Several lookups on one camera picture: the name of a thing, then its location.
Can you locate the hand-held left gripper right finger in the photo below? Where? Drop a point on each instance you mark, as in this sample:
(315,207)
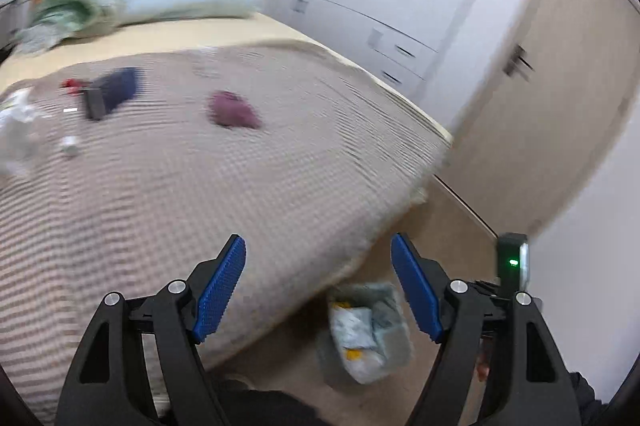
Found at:
(415,291)

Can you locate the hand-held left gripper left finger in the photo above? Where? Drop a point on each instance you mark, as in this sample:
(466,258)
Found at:
(220,291)

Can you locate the grey trash bin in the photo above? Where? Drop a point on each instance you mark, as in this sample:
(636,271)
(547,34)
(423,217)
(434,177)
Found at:
(387,346)

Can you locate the white printed plastic bag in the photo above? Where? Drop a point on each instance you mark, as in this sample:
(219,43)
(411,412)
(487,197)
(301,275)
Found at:
(352,326)

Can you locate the purple cloth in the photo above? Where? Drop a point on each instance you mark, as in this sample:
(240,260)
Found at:
(235,110)

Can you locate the small white green roll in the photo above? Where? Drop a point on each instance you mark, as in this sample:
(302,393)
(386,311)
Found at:
(70,145)

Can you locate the navy blue cloth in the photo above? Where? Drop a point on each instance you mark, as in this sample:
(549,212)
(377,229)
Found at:
(112,93)

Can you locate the red white snack wrapper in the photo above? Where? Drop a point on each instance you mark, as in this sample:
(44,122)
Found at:
(72,85)

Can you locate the person's right hand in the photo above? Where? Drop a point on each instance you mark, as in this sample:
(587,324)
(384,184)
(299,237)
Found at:
(483,366)

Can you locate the brown checkered blanket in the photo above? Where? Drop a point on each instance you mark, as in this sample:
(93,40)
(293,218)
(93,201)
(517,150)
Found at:
(250,186)

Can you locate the person's dark trousers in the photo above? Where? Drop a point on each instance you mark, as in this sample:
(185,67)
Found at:
(270,406)

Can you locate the beige wooden door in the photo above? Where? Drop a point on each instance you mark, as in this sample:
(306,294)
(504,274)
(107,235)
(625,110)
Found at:
(550,80)

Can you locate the bed with cream sheet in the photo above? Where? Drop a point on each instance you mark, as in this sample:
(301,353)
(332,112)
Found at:
(225,30)

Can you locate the green floral quilt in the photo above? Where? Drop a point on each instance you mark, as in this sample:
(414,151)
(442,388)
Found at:
(75,10)

